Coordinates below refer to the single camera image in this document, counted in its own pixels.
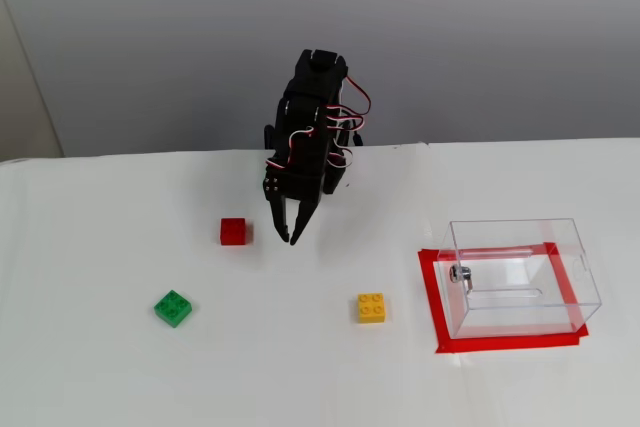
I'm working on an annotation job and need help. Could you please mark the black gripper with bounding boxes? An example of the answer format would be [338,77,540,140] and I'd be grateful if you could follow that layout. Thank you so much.
[263,136,332,247]

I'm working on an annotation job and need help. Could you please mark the green lego brick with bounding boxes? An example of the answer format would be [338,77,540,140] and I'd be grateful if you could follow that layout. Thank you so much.
[153,289,195,329]

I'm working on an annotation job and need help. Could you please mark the red lego brick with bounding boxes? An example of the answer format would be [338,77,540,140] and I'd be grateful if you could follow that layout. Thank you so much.
[219,217,254,247]

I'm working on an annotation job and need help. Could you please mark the yellow lego brick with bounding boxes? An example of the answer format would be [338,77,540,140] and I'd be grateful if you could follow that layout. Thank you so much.
[357,292,388,325]

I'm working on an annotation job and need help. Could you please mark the transparent plastic box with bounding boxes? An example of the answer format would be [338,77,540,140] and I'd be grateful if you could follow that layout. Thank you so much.
[435,218,603,341]

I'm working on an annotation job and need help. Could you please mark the silver cam lock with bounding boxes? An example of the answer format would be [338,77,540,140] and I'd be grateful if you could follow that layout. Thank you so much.
[448,264,476,293]

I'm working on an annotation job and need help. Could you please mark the red white black servo cable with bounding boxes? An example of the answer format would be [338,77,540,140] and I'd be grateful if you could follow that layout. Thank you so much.
[323,75,373,169]
[264,126,316,172]

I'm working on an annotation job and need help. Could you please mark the red tape frame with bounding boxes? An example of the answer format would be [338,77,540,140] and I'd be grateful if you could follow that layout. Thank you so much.
[417,242,590,356]

